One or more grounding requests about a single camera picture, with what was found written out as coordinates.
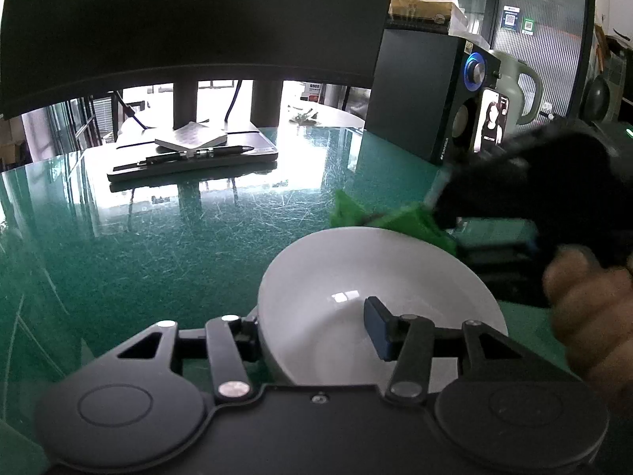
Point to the round white table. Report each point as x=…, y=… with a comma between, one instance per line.
x=336, y=116

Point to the black speaker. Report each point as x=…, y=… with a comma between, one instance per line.
x=410, y=84

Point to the black pen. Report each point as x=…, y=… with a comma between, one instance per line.
x=198, y=154

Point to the person's right hand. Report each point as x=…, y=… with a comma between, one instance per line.
x=593, y=316

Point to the white bowl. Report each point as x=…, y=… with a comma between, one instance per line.
x=321, y=277

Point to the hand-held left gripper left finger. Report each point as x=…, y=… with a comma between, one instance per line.
x=247, y=337

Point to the smartphone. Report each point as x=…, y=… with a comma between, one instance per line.
x=492, y=121

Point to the grey electric kettle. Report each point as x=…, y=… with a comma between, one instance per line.
x=514, y=76

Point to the green cloth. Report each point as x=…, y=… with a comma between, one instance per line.
x=410, y=222

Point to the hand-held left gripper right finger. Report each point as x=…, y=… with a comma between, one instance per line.
x=377, y=327

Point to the cardboard box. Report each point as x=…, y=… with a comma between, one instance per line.
x=420, y=5

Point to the white notepad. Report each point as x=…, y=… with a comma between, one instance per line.
x=190, y=137

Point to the black monitor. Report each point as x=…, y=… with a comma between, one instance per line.
x=188, y=24

